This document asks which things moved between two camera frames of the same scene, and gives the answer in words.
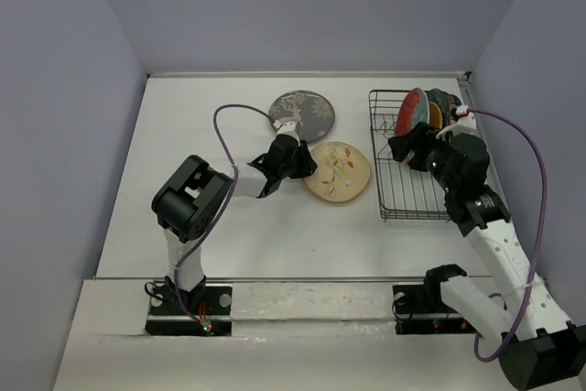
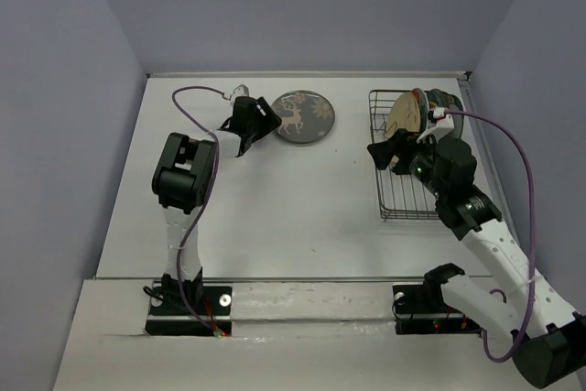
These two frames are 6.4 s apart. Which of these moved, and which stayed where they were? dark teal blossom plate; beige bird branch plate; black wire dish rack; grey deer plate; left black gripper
Moved: left black gripper; beige bird branch plate
Stayed: black wire dish rack; grey deer plate; dark teal blossom plate
